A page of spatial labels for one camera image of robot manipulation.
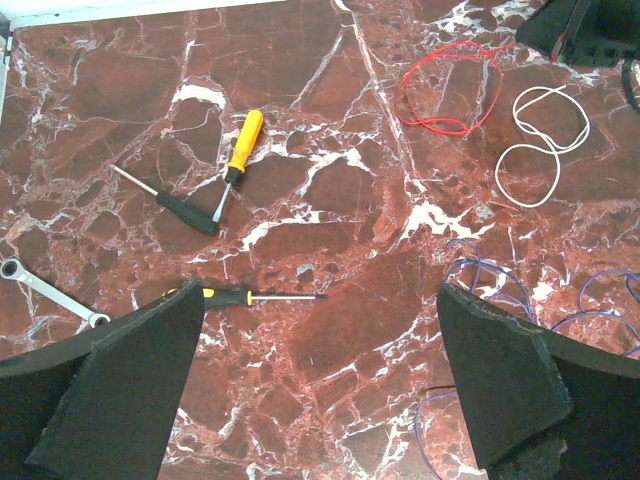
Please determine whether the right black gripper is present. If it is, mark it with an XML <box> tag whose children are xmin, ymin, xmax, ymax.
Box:
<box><xmin>516</xmin><ymin>0</ymin><xmax>639</xmax><ymax>65</ymax></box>

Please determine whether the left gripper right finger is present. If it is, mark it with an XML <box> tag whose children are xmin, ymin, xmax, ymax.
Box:
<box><xmin>437</xmin><ymin>284</ymin><xmax>639</xmax><ymax>479</ymax></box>

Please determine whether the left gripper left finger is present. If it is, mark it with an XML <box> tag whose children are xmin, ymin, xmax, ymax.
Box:
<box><xmin>1</xmin><ymin>282</ymin><xmax>204</xmax><ymax>479</ymax></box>

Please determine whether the blue purple wire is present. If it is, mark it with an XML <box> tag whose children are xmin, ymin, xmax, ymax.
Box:
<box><xmin>412</xmin><ymin>238</ymin><xmax>640</xmax><ymax>480</ymax></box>

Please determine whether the black yellow phillips screwdriver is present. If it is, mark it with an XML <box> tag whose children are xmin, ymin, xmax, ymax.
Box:
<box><xmin>162</xmin><ymin>287</ymin><xmax>330</xmax><ymax>310</ymax></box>

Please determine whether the silver ratchet wrench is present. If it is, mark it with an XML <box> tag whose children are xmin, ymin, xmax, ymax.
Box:
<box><xmin>1</xmin><ymin>258</ymin><xmax>111</xmax><ymax>328</ymax></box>

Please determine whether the red wire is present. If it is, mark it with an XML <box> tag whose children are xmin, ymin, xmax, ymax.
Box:
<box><xmin>394</xmin><ymin>40</ymin><xmax>519</xmax><ymax>135</ymax></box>

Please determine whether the black handle screwdriver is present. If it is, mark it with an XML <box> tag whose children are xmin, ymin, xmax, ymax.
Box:
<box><xmin>110</xmin><ymin>165</ymin><xmax>219</xmax><ymax>235</ymax></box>

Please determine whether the yellow handle flat screwdriver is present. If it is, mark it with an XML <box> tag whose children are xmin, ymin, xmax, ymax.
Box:
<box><xmin>212</xmin><ymin>110</ymin><xmax>264</xmax><ymax>223</ymax></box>

